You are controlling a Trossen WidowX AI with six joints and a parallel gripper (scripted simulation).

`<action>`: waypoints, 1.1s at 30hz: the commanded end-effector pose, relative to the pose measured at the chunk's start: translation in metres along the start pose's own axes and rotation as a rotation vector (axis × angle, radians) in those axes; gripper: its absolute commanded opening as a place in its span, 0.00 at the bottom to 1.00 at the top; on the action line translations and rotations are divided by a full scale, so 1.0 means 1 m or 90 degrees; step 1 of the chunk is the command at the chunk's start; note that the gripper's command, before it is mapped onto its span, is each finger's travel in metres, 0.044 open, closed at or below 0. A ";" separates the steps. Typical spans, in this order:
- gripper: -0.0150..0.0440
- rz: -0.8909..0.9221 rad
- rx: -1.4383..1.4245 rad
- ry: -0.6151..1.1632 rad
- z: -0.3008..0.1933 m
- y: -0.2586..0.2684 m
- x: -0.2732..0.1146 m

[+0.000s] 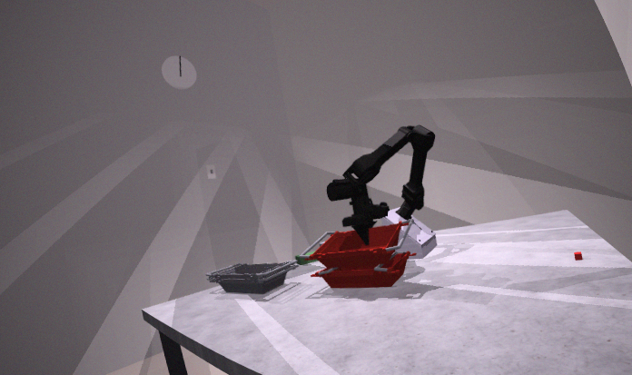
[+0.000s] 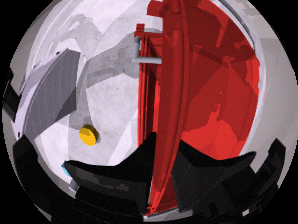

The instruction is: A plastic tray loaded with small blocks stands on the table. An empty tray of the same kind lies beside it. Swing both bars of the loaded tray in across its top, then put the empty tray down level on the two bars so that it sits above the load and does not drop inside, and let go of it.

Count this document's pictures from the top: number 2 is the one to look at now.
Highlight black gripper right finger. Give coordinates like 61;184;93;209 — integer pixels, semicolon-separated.
170;140;257;213

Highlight black and grey cylinder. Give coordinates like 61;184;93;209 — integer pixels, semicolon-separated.
69;180;80;192

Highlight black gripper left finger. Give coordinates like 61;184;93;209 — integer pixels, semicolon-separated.
64;132;156;216

